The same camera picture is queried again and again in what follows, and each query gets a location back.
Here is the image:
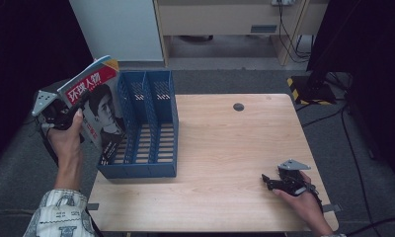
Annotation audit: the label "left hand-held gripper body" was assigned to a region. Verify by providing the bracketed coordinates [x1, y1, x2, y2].
[32, 88, 88, 131]

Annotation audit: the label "teal cover magazine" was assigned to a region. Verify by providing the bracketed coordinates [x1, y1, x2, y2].
[57, 54, 120, 92]

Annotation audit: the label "black floor cable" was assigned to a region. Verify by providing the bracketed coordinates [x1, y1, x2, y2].
[300, 102, 395, 237]

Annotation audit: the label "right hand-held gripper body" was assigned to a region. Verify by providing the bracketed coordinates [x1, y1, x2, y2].
[268, 158, 316, 198]

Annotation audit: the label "red header portrait magazine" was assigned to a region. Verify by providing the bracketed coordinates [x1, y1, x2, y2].
[56, 63, 128, 166]

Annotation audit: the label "blue plastic file rack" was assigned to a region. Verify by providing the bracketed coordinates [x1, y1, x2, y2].
[96, 69, 180, 180]

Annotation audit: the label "black hanging cables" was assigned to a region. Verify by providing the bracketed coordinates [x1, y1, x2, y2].
[276, 3, 314, 64]

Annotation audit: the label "beige wooden desk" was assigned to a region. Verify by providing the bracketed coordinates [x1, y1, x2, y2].
[152, 0, 330, 67]

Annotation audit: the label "person's left hand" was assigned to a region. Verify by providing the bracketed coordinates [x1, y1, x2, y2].
[46, 108, 85, 166]

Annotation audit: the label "person's right hand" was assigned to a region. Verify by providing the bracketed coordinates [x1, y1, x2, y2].
[272, 171, 326, 229]

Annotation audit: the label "black curtain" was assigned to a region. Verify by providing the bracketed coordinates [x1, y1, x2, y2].
[0, 0, 95, 172]
[305, 0, 395, 181]

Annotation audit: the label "white cabinet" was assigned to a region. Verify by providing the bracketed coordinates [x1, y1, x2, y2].
[68, 0, 165, 63]

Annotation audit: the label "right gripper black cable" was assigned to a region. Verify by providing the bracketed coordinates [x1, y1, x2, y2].
[311, 187, 326, 214]

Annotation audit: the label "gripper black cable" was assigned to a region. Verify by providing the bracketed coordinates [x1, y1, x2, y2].
[37, 119, 60, 167]
[311, 187, 326, 214]

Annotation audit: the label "black stand with striped base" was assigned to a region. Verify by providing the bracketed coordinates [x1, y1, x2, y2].
[286, 73, 338, 107]

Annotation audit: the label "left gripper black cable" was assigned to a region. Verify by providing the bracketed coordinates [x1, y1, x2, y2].
[37, 119, 60, 167]

